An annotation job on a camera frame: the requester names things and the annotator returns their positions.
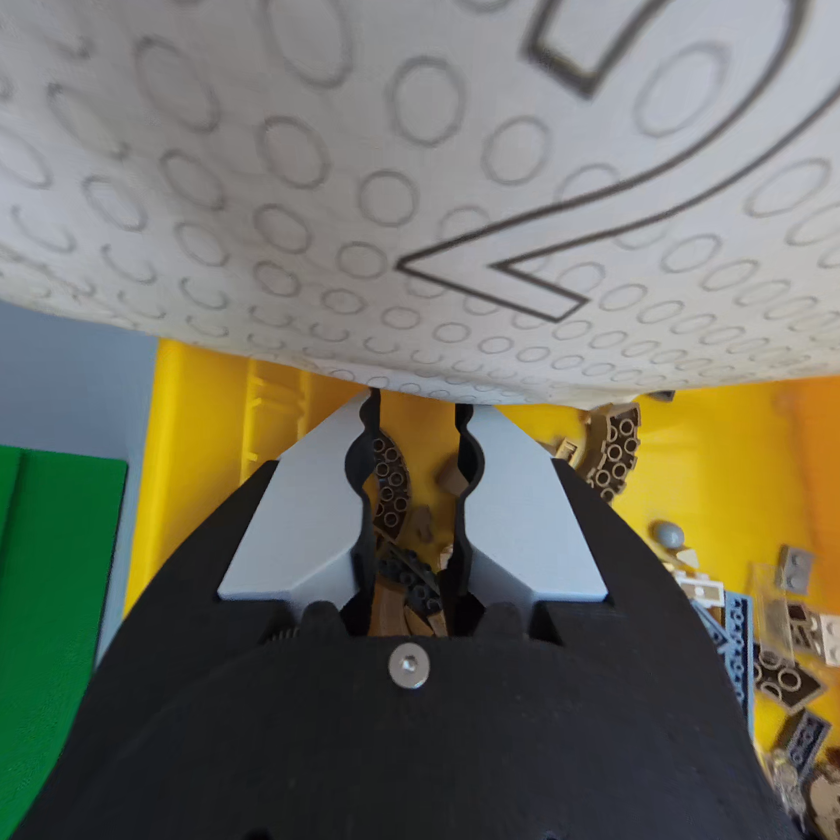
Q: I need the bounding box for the green plastic bin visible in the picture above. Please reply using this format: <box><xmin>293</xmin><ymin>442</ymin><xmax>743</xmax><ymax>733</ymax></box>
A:
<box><xmin>0</xmin><ymin>445</ymin><xmax>129</xmax><ymax>831</ymax></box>

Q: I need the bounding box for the pile of toy bricks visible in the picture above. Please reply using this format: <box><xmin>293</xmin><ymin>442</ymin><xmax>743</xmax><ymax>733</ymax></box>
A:
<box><xmin>371</xmin><ymin>390</ymin><xmax>840</xmax><ymax>840</ymax></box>

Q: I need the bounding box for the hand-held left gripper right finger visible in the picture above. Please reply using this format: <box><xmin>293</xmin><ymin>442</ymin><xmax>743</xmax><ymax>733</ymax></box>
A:
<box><xmin>451</xmin><ymin>402</ymin><xmax>611</xmax><ymax>611</ymax></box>

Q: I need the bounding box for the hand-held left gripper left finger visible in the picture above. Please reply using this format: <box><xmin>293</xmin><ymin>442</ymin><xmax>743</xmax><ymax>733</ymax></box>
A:
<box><xmin>217</xmin><ymin>388</ymin><xmax>383</xmax><ymax>611</ymax></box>

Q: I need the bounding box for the white numbered paper bag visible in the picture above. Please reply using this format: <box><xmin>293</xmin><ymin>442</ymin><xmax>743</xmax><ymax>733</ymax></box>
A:
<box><xmin>0</xmin><ymin>0</ymin><xmax>840</xmax><ymax>408</ymax></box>

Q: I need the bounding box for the yellow plastic bin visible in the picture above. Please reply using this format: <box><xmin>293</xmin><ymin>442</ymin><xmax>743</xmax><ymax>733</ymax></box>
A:
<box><xmin>125</xmin><ymin>338</ymin><xmax>840</xmax><ymax>840</ymax></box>

